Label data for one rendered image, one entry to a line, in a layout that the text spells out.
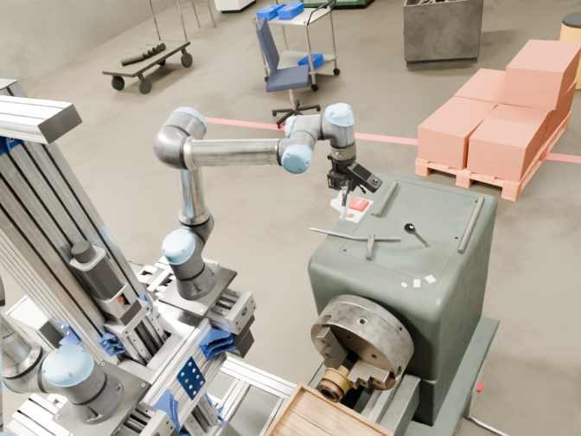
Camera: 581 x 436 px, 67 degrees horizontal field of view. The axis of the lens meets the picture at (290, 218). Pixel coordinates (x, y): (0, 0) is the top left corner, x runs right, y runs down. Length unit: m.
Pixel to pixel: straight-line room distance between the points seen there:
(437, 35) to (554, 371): 3.99
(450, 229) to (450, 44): 4.30
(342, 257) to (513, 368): 1.52
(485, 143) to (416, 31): 2.44
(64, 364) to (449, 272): 1.15
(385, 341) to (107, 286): 0.86
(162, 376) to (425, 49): 4.92
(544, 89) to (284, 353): 2.74
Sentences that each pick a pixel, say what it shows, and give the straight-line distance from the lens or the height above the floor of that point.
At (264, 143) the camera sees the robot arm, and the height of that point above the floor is 1.76.
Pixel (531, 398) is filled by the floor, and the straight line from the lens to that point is 2.72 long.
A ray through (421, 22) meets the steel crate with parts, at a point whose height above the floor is 0.57.
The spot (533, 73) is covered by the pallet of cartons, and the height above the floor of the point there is 0.73.
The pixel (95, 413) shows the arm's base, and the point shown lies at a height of 1.19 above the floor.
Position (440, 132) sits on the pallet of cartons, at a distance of 3.70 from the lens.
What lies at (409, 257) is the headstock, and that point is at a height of 1.25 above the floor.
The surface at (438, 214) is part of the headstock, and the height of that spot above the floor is 1.25.
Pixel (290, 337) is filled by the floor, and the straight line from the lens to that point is 2.89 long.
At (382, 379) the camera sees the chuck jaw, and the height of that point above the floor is 1.11.
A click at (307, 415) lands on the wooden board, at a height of 0.88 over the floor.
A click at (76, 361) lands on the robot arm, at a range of 1.41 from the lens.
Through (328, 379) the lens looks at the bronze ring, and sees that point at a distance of 1.41.
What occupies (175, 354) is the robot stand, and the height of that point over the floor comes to 1.06.
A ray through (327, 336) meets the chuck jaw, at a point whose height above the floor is 1.20.
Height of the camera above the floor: 2.34
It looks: 39 degrees down
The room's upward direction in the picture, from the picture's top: 14 degrees counter-clockwise
